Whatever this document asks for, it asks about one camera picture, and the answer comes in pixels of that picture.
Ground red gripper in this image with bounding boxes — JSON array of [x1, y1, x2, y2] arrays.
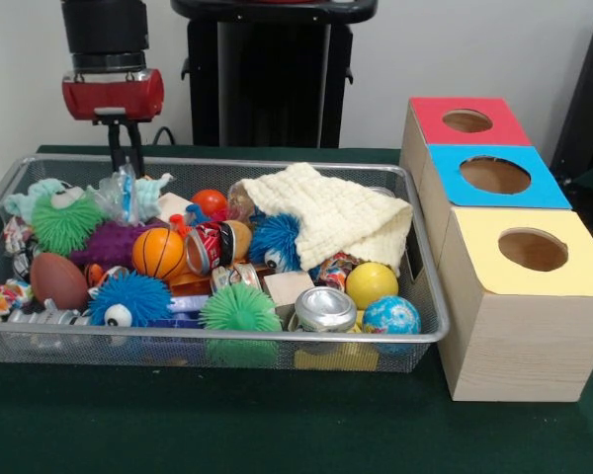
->
[[61, 67, 166, 178]]

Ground crushed clear plastic bottle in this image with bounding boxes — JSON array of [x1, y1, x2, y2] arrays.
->
[[96, 165, 142, 226]]

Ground cream waffle cloth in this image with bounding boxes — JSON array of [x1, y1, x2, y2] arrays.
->
[[239, 162, 414, 277]]

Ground green spiky ball with eyes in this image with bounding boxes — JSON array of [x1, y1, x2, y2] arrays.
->
[[31, 185, 111, 258]]

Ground purple spiky ball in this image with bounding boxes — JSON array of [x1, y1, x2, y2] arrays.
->
[[68, 219, 147, 271]]

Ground orange basketball toy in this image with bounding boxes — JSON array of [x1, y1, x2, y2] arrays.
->
[[131, 227, 188, 280]]

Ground blue spiky ball with eye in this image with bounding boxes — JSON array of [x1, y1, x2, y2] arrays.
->
[[87, 270, 174, 328]]

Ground brown football toy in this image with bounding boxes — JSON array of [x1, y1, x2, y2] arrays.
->
[[30, 252, 89, 311]]

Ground crushed silver can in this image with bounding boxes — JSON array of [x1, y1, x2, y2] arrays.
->
[[294, 286, 358, 333]]

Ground yellow ball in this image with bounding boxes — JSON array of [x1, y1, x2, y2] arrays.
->
[[345, 262, 400, 311]]

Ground dark green tablecloth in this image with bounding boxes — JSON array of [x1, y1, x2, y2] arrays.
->
[[0, 143, 593, 474]]

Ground blue globe ball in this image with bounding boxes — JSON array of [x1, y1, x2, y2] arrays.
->
[[362, 295, 422, 336]]

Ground black panel on stand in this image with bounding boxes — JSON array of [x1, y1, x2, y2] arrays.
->
[[548, 7, 593, 172]]

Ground black looped cable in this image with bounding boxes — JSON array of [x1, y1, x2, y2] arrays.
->
[[151, 125, 179, 146]]

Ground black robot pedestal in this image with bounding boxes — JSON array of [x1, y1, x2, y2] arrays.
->
[[170, 0, 380, 148]]

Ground shallow wire mesh bin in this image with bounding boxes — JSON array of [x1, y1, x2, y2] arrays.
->
[[0, 152, 450, 374]]

